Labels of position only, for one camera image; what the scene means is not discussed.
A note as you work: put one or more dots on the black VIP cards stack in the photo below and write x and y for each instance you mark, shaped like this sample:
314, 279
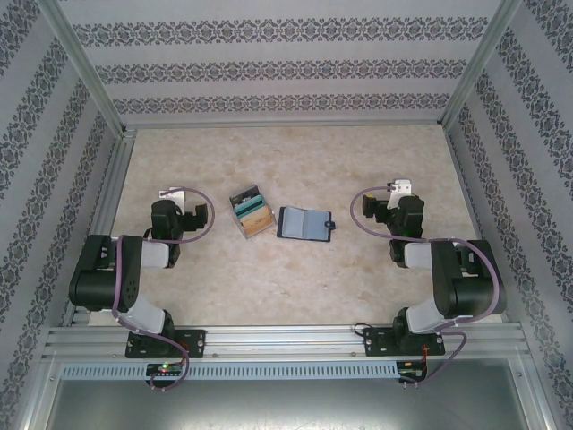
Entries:
244, 195

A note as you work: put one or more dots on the teal cards stack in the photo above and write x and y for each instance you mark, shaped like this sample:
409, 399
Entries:
250, 207

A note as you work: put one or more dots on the clear plastic card box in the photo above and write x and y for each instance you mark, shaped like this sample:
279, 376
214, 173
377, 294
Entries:
253, 215

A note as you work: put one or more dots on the beige cards stack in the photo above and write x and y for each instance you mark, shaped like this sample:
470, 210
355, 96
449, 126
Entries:
257, 221

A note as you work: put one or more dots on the blue card holder wallet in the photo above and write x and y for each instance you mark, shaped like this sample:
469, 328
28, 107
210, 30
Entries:
306, 224

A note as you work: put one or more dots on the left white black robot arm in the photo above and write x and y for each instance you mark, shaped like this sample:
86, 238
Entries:
98, 277

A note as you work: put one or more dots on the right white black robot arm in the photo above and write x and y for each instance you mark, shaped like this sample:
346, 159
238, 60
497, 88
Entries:
470, 282

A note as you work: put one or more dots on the small controller board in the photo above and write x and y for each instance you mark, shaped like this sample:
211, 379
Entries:
413, 374
166, 369

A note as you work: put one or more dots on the grey metal sheet panel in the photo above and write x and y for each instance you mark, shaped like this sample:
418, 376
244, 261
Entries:
286, 407

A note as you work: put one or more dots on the aluminium side rail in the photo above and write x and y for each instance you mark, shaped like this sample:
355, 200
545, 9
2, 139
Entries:
474, 201
117, 170

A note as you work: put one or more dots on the aluminium frame crossbar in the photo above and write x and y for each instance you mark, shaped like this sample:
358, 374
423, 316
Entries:
286, 124

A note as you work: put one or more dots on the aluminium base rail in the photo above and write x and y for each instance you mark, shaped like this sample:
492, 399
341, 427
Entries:
277, 340

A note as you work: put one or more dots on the aluminium frame post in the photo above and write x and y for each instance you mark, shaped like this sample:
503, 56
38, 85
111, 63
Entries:
95, 76
476, 62

